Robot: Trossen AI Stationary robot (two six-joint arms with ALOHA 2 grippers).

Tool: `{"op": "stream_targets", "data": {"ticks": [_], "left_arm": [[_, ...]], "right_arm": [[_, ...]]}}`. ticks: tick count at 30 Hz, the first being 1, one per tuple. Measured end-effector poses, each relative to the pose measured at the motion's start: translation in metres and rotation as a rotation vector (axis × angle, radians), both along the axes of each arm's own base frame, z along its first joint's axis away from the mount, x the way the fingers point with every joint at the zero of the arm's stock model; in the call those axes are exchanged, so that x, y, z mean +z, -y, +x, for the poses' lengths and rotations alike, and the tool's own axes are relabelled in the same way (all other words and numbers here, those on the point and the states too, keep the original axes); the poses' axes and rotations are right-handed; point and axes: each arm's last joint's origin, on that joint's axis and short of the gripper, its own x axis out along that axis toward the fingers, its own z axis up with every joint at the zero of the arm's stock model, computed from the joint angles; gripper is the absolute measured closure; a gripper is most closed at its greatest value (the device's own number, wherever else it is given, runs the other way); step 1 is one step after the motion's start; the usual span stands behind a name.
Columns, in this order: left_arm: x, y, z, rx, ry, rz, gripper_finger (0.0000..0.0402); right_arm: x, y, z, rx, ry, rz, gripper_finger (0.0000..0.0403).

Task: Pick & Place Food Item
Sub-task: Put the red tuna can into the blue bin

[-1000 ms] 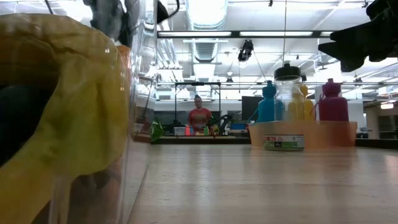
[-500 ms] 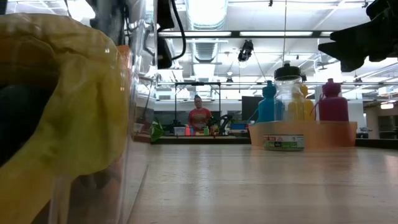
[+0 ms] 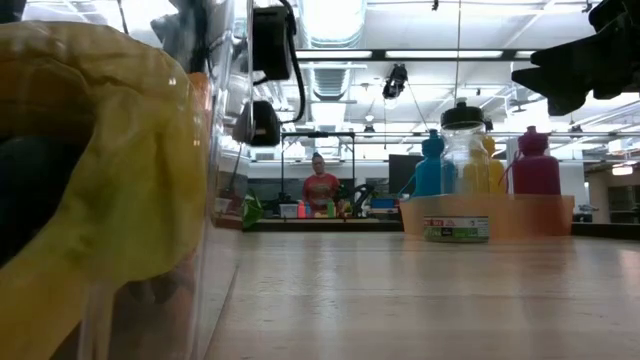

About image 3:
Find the clear bottle with black cap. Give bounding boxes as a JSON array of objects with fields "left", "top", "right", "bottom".
[{"left": 439, "top": 99, "right": 494, "bottom": 196}]

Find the purple squeeze bottle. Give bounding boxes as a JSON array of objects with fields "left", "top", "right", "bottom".
[{"left": 501, "top": 125, "right": 562, "bottom": 196}]

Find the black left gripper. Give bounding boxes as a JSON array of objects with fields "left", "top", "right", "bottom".
[{"left": 232, "top": 4, "right": 296, "bottom": 147}]

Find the green leafy plant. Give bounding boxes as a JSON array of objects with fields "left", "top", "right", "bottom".
[{"left": 243, "top": 192, "right": 264, "bottom": 229}]

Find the black hanging camera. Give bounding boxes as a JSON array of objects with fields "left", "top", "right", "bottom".
[{"left": 381, "top": 63, "right": 410, "bottom": 110}]

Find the black computer monitor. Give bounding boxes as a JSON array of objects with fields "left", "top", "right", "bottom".
[{"left": 388, "top": 154, "right": 425, "bottom": 196}]

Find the blue squeeze bottle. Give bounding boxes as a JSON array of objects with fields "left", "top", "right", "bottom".
[{"left": 398, "top": 128, "right": 457, "bottom": 197}]

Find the person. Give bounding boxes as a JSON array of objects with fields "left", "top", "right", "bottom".
[{"left": 302, "top": 152, "right": 342, "bottom": 214}]

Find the tin can green label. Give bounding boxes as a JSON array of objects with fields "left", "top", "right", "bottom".
[{"left": 423, "top": 215, "right": 490, "bottom": 244}]

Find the overhead light bar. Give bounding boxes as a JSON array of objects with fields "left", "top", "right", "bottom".
[{"left": 294, "top": 48, "right": 539, "bottom": 63}]

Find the yellow toy banana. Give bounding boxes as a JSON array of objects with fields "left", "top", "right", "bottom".
[{"left": 0, "top": 22, "right": 211, "bottom": 360}]

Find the yellow squeeze bottle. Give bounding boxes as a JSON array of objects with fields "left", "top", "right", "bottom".
[{"left": 462, "top": 134, "right": 507, "bottom": 195}]

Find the black background table frame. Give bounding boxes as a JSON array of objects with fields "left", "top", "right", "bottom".
[{"left": 279, "top": 130, "right": 357, "bottom": 162}]

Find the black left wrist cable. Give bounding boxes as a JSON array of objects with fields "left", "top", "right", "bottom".
[{"left": 278, "top": 0, "right": 307, "bottom": 124}]

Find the clear plastic container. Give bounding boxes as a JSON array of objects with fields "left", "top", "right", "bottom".
[{"left": 0, "top": 0, "right": 256, "bottom": 360}]

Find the orange translucent plastic bin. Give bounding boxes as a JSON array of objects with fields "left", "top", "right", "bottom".
[{"left": 398, "top": 193, "right": 576, "bottom": 239}]

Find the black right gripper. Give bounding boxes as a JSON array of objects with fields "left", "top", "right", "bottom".
[{"left": 510, "top": 0, "right": 640, "bottom": 117}]

